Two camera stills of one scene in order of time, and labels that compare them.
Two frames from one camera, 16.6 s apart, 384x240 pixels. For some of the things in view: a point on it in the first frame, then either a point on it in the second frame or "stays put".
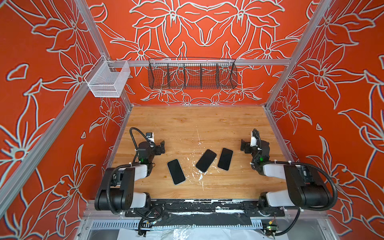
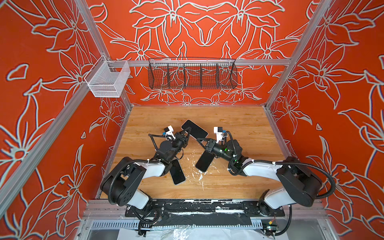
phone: [225, 158] -> [196, 132]
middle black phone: [206, 160] stays put
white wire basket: [107, 79] stays put
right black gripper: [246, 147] -> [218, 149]
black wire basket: [192, 73] stays put
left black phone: [176, 171] stays put
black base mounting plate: [165, 213] stays put
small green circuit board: [270, 229] stays put
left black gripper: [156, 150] -> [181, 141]
